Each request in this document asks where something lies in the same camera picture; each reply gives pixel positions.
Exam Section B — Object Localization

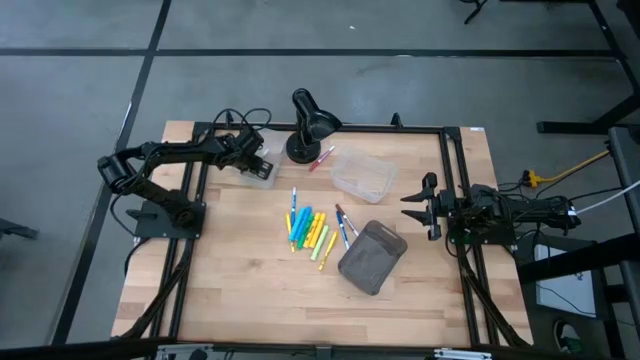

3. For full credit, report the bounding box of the yellow thin marker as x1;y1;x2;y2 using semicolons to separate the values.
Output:
285;212;296;254

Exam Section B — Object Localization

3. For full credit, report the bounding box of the black aluminium table frame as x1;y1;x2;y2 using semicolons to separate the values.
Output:
119;110;532;349

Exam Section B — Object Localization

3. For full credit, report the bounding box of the red dry-erase marker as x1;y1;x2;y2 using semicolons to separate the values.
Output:
308;145;336;173

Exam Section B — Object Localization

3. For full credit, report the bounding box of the black crossbeam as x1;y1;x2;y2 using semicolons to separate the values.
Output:
517;232;640;286

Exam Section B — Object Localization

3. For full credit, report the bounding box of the white cable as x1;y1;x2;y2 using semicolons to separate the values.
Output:
574;179;640;216

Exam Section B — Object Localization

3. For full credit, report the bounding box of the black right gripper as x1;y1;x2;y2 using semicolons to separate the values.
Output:
399;172;469;241

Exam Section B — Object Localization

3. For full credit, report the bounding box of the black desk leg frame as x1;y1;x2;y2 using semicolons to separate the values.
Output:
537;0;640;136

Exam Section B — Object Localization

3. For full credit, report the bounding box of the yellow slim highlighter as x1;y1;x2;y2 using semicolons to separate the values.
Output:
318;230;339;272

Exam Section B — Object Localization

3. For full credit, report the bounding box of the clear plastic bin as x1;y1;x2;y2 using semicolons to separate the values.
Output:
234;127;288;190
329;149;399;205

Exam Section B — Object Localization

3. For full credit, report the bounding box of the yellow-orange Sharpie highlighter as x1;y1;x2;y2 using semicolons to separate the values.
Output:
308;213;328;250
303;212;321;249

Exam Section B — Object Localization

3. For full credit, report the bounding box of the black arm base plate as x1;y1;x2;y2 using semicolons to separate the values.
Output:
134;199;207;240
446;219;516;246

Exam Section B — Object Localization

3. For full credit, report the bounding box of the yellow extension cord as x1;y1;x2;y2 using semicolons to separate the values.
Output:
522;149;612;189

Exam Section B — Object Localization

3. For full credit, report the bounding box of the black rail with silver brackets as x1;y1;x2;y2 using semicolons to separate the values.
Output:
0;337;640;360

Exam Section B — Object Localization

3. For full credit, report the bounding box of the smoky grey plastic bin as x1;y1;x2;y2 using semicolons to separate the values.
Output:
337;219;409;297

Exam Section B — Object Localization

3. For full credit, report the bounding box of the grey metal post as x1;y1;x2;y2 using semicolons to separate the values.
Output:
607;126;640;331

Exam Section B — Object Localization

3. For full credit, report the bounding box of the black floor stand foot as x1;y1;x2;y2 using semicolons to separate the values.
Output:
0;218;39;241

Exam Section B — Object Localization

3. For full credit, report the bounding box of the brown Expo marker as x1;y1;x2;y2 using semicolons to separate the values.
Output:
334;203;361;238

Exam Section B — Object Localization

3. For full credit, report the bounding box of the white box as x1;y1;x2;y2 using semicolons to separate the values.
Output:
533;244;599;319

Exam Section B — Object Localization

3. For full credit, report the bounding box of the black desk lamp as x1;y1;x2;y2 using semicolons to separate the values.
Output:
285;87;344;165

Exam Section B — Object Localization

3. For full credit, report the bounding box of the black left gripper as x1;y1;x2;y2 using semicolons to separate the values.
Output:
219;127;276;181

